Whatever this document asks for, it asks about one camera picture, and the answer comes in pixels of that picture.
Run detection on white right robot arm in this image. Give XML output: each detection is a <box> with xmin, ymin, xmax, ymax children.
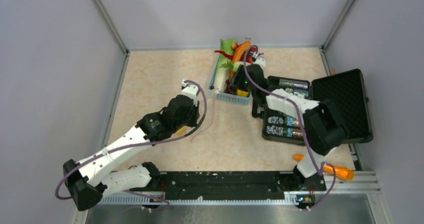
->
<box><xmin>230</xmin><ymin>64</ymin><xmax>349</xmax><ymax>190</ymax></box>

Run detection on red toy chili pepper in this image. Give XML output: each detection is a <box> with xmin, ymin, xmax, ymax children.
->
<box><xmin>214</xmin><ymin>50</ymin><xmax>234</xmax><ymax>60</ymax></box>

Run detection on green white toy cabbage stalk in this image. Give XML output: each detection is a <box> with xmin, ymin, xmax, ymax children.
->
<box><xmin>213</xmin><ymin>38</ymin><xmax>237</xmax><ymax>92</ymax></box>

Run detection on black poker chip case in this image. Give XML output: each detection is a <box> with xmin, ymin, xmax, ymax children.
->
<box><xmin>252</xmin><ymin>69</ymin><xmax>374</xmax><ymax>146</ymax></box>

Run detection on clear zip bag pink dots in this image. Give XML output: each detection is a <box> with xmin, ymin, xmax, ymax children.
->
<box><xmin>189</xmin><ymin>88</ymin><xmax>219</xmax><ymax>143</ymax></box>

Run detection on yellow toy bell pepper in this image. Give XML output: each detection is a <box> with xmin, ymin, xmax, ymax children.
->
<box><xmin>236</xmin><ymin>89</ymin><xmax>250</xmax><ymax>97</ymax></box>

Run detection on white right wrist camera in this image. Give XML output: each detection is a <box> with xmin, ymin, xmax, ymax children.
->
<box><xmin>250</xmin><ymin>51</ymin><xmax>266</xmax><ymax>68</ymax></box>

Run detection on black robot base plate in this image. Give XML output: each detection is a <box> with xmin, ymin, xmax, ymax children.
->
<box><xmin>132</xmin><ymin>171</ymin><xmax>327</xmax><ymax>201</ymax></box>

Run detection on blue green chip row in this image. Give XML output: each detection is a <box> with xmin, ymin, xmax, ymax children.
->
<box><xmin>278</xmin><ymin>79</ymin><xmax>294</xmax><ymax>88</ymax></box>

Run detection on purple chip row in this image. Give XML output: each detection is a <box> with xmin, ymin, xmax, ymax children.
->
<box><xmin>293</xmin><ymin>81</ymin><xmax>309</xmax><ymax>90</ymax></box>

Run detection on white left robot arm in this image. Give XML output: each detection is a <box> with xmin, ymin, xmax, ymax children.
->
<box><xmin>62</xmin><ymin>93</ymin><xmax>200</xmax><ymax>211</ymax></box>

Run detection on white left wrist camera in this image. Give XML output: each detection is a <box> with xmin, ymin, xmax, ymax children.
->
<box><xmin>181</xmin><ymin>80</ymin><xmax>200</xmax><ymax>103</ymax></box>

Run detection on orange handled tool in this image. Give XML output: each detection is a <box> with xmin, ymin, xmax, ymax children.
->
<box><xmin>292</xmin><ymin>154</ymin><xmax>355</xmax><ymax>182</ymax></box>

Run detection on light blue plastic basket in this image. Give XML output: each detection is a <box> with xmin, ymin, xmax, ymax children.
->
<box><xmin>207</xmin><ymin>54</ymin><xmax>252</xmax><ymax>105</ymax></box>

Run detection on dark red toy grapes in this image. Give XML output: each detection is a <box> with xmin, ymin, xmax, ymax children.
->
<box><xmin>224</xmin><ymin>79</ymin><xmax>237</xmax><ymax>95</ymax></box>

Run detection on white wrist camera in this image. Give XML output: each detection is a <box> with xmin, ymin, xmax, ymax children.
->
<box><xmin>250</xmin><ymin>51</ymin><xmax>266</xmax><ymax>68</ymax></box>
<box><xmin>181</xmin><ymin>80</ymin><xmax>200</xmax><ymax>103</ymax></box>

